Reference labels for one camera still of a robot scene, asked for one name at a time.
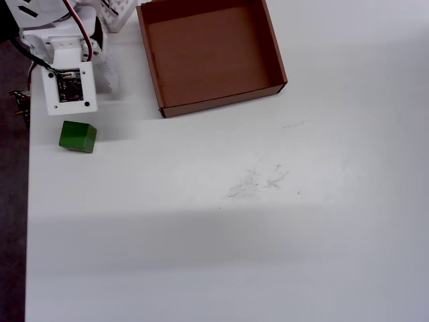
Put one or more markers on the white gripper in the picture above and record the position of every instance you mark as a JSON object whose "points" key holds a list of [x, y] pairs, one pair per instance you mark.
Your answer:
{"points": [[108, 74]]}

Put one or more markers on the green wooden cube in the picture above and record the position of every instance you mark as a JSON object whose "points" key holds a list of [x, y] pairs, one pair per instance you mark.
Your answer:
{"points": [[77, 135]]}

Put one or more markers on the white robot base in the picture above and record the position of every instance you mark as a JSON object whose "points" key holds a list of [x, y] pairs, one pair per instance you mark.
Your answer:
{"points": [[115, 15]]}

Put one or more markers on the brown cardboard box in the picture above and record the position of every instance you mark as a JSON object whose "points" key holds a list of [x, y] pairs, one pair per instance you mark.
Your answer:
{"points": [[207, 57]]}

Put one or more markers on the black yellow striped clamp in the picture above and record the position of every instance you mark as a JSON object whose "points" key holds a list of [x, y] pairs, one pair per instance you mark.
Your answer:
{"points": [[21, 107]]}

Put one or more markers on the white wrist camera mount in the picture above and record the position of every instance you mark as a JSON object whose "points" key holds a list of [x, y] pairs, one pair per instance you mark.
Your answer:
{"points": [[68, 100]]}

